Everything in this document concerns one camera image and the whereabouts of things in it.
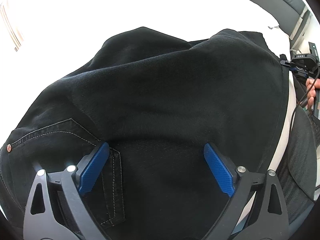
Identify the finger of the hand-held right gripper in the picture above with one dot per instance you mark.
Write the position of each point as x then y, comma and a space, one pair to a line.
298, 73
285, 59

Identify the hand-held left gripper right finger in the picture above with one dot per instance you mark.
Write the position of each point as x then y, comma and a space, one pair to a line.
218, 170

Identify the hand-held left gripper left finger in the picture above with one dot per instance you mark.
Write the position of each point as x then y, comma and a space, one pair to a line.
94, 170

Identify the black denim pants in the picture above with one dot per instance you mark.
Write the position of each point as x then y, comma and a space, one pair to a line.
160, 92

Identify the person's right hand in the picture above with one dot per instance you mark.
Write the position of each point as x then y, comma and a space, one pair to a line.
312, 92

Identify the white folded cloth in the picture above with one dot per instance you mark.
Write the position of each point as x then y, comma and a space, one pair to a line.
273, 27

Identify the grey padded headboard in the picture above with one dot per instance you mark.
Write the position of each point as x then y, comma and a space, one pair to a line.
275, 0

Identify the bed with white sheet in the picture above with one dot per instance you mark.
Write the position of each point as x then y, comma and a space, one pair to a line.
175, 7

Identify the beige curtain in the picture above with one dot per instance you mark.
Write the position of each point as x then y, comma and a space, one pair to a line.
12, 30

